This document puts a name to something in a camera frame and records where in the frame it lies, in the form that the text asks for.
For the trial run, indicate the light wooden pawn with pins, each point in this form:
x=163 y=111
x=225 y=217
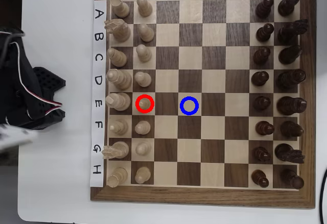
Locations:
x=142 y=127
x=144 y=104
x=142 y=79
x=144 y=7
x=146 y=33
x=143 y=53
x=142 y=148
x=142 y=175

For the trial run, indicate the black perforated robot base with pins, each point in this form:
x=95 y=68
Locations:
x=51 y=81

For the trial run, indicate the light wooden king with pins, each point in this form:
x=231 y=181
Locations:
x=118 y=101

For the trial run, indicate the light wooden queen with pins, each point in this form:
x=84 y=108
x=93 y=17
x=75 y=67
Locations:
x=120 y=79

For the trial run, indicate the light wooden bishop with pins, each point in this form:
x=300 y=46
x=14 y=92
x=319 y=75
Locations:
x=117 y=57
x=118 y=127

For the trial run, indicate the light wooden knight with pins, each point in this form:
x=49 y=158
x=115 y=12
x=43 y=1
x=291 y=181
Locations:
x=120 y=31
x=118 y=149

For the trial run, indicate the light wooden rook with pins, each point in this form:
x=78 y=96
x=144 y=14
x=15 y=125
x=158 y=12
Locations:
x=117 y=176
x=121 y=8

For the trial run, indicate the white paper letter strip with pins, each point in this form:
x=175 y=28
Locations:
x=99 y=35

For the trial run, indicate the dark wooden pawn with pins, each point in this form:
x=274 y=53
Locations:
x=264 y=33
x=261 y=154
x=261 y=103
x=261 y=55
x=264 y=128
x=259 y=78
x=264 y=7
x=260 y=178

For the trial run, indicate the wooden chessboard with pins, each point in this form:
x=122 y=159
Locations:
x=191 y=198

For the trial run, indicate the dark wooden king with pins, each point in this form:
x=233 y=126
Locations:
x=290 y=105

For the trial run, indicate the dark wooden queen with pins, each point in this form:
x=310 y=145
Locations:
x=290 y=79

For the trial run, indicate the dark wooden bishop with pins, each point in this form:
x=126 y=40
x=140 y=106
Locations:
x=291 y=129
x=290 y=55

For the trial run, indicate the dark wooden knight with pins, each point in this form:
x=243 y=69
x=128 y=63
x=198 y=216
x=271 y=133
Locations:
x=287 y=152
x=288 y=32

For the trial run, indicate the dark wooden rook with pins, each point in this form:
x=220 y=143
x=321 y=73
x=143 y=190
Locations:
x=288 y=4
x=292 y=179

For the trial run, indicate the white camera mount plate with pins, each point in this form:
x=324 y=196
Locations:
x=15 y=138

